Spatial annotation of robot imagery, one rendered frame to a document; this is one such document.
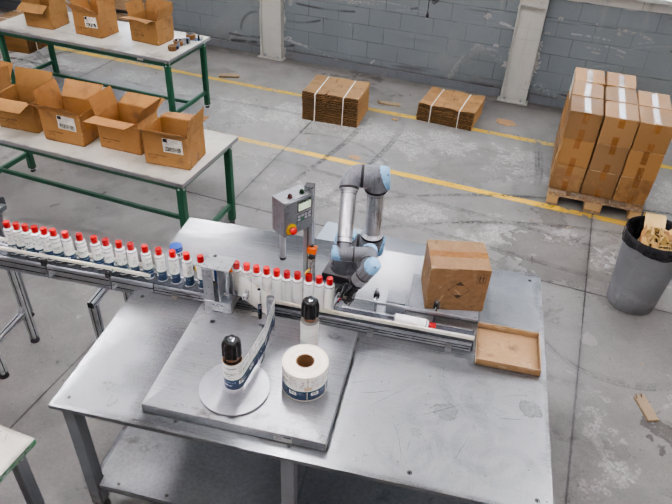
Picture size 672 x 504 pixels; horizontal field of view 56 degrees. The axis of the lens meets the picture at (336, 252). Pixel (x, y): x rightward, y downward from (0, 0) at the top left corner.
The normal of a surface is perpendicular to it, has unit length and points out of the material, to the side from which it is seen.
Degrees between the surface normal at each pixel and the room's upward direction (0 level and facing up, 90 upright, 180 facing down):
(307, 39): 90
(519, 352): 0
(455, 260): 0
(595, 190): 93
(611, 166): 92
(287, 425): 0
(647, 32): 90
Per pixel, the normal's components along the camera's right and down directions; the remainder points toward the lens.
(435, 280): -0.03, 0.60
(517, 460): 0.04, -0.80
